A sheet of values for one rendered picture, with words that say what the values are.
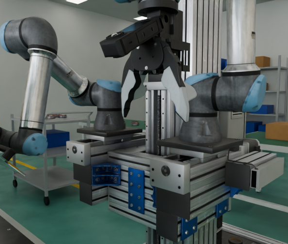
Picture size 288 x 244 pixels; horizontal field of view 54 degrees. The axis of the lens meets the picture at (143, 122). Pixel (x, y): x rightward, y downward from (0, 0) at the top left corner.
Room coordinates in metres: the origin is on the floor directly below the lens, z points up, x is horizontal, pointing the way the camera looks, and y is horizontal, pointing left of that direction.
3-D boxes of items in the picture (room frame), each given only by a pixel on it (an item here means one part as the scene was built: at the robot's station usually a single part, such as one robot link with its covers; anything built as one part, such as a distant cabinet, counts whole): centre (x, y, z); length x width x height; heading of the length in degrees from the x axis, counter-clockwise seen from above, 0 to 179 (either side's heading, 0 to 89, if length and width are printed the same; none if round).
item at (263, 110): (6.32, -2.65, 0.87); 0.42 x 0.36 x 0.19; 137
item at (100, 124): (1.33, 0.16, 1.09); 0.15 x 0.15 x 0.10
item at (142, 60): (0.52, -0.03, 1.29); 0.09 x 0.08 x 0.12; 137
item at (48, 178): (3.45, 1.15, 0.51); 1.01 x 0.60 x 1.01; 46
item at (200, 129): (1.00, -0.20, 1.09); 0.15 x 0.15 x 0.10
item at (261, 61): (6.41, -2.57, 1.90); 0.40 x 0.36 x 0.24; 137
